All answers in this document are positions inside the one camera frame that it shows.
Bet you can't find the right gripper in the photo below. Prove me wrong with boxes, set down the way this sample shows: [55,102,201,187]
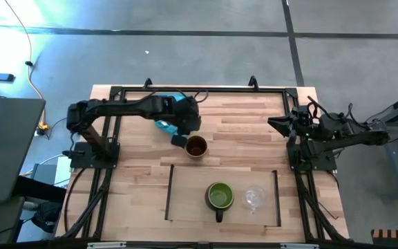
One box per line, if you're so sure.
[267,105,320,138]

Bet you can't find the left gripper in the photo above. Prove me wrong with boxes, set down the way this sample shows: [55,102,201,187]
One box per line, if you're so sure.
[170,95,202,149]

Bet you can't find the tan mug brown inside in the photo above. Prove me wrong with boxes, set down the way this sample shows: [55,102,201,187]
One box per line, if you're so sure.
[184,134,209,159]

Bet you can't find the dark green mug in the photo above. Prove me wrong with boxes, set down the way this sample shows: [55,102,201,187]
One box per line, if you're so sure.
[204,181,236,223]

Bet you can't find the clear glass cup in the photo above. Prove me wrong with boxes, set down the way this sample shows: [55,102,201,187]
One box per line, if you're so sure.
[242,185,267,215]

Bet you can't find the teal cloth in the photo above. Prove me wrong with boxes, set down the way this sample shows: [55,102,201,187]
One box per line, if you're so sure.
[154,93,188,136]

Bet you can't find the wooden tray board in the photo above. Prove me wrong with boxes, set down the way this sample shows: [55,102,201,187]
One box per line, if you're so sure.
[164,164,282,228]

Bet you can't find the black backpack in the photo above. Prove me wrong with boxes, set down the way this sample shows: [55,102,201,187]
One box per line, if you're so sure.
[31,201,63,233]

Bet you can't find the wood slat bench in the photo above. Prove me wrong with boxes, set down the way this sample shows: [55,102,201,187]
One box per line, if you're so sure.
[371,228,398,248]

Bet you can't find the dark grey panel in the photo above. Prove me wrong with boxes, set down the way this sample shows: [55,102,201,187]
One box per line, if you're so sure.
[0,97,47,203]

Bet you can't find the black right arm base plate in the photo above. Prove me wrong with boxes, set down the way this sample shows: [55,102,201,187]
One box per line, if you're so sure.
[287,143,338,172]

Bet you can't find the black aluminium table frame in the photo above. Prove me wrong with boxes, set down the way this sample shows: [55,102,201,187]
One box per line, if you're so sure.
[55,84,350,249]

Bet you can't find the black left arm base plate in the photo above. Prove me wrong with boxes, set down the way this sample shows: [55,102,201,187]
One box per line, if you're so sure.
[69,142,121,169]

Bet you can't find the white frame bracket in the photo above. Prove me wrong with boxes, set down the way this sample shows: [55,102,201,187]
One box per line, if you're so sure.
[87,241,127,249]
[281,243,320,249]

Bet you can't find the yellow cable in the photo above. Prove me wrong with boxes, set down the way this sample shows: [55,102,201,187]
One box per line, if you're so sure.
[3,0,50,132]

